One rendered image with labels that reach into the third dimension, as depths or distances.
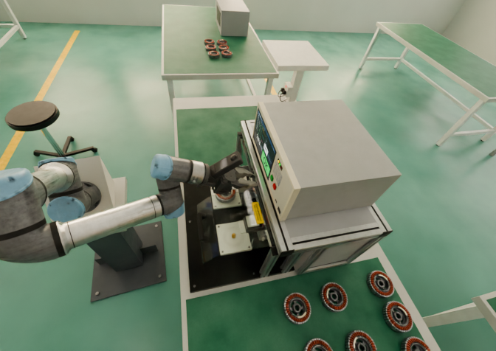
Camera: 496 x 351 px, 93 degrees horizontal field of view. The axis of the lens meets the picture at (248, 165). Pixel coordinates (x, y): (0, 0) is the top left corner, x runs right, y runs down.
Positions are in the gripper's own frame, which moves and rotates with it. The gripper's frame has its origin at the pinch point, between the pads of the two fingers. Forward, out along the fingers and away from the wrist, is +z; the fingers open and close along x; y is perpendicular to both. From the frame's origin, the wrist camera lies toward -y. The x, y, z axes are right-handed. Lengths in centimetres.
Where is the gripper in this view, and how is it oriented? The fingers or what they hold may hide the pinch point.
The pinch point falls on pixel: (254, 178)
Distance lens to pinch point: 86.6
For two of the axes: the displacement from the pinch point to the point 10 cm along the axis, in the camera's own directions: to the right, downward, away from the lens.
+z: 8.3, 1.8, 5.3
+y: -5.1, 6.3, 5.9
